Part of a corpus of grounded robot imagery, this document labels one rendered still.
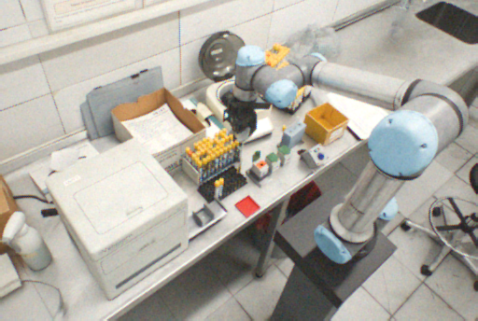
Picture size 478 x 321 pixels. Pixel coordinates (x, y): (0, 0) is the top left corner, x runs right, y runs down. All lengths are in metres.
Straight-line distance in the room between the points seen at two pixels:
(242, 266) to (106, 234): 1.35
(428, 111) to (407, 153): 0.09
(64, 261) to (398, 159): 1.01
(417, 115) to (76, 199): 0.83
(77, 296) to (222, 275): 1.09
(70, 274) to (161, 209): 0.41
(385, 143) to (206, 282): 1.60
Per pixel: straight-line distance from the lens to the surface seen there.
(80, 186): 1.12
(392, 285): 2.47
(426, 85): 0.93
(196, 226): 1.31
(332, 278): 1.28
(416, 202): 2.87
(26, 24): 1.33
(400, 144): 0.78
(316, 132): 1.64
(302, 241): 1.30
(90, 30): 1.36
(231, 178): 1.45
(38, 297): 1.33
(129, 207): 1.05
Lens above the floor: 2.05
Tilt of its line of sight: 48 degrees down
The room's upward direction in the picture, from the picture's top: 8 degrees clockwise
